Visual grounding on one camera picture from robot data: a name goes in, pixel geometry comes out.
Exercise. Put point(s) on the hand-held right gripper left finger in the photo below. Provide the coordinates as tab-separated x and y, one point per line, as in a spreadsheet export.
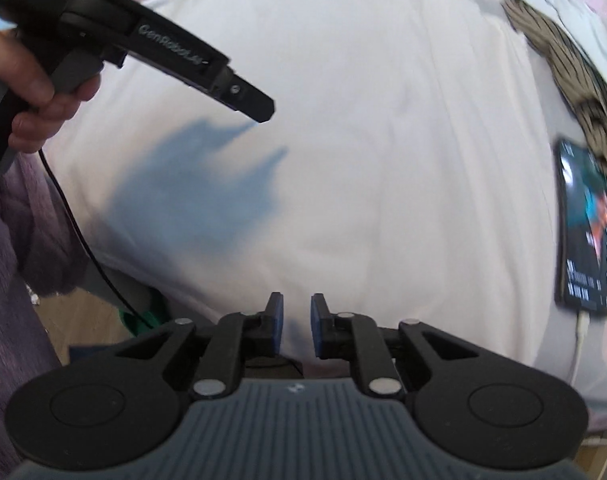
277	327

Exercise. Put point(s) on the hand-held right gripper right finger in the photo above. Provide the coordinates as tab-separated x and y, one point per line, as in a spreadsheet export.
316	327

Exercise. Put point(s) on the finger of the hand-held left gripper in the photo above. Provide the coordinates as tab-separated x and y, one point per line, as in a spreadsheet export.
248	95

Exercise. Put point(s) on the white t-shirt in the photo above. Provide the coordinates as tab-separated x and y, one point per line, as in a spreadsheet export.
358	135

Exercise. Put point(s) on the person's left hand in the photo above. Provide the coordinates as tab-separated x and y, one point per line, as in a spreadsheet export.
33	80

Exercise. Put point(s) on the green plastic object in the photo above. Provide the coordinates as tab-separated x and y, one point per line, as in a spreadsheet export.
133	322

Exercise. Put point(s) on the purple fuzzy robe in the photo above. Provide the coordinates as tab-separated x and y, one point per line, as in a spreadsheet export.
13	280

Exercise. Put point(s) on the black smartphone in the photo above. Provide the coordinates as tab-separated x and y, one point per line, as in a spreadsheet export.
583	230

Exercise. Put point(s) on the brown striped garment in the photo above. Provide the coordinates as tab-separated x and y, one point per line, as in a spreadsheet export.
573	70

